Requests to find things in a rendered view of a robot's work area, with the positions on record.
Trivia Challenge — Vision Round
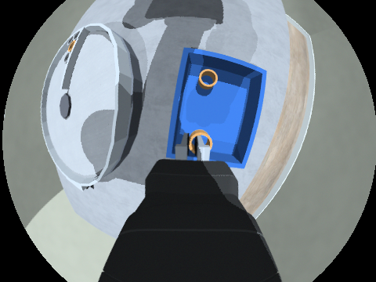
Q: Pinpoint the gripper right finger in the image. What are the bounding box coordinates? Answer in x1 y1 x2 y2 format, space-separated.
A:
194 135 210 161

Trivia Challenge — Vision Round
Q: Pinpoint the bronze bushing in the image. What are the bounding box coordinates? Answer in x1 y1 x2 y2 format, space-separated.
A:
189 129 212 154
198 69 218 89
68 40 76 52

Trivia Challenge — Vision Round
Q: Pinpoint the blue open crate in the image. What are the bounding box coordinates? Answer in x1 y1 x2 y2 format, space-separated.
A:
166 47 267 168

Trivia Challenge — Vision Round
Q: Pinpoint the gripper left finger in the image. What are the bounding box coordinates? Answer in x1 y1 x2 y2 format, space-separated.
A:
175 133 190 160

